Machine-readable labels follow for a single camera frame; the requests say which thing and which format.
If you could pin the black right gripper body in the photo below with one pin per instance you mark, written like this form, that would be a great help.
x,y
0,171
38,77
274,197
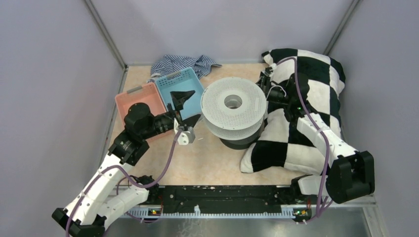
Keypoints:
x,y
265,86

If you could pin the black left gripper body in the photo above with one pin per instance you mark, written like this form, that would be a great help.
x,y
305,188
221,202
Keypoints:
x,y
176,114

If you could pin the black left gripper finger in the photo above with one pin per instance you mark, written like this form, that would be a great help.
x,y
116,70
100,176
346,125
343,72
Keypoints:
x,y
190,122
180,97

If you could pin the grey cable spool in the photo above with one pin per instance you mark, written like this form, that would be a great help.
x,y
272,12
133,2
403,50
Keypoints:
x,y
233,108

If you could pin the black cable spool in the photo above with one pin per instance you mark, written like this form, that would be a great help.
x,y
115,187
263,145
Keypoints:
x,y
241,144

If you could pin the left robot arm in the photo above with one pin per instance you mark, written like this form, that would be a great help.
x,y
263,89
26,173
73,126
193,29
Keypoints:
x,y
112,192

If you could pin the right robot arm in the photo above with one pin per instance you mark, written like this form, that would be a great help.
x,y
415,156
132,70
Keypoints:
x,y
347,173

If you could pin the blue perforated plastic basket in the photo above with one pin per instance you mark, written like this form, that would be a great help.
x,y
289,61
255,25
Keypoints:
x,y
181,81

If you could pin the pink perforated plastic basket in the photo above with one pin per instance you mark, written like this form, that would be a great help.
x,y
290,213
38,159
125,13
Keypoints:
x,y
137,98

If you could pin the blue white striped cloth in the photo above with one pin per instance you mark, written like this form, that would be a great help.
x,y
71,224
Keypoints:
x,y
168,64

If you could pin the black white checkered pillow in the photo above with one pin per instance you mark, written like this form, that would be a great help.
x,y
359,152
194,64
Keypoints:
x,y
280,144

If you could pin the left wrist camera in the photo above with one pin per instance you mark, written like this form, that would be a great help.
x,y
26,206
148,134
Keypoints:
x,y
187,135

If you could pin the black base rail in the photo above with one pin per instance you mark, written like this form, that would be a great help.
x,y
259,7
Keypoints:
x,y
234,199

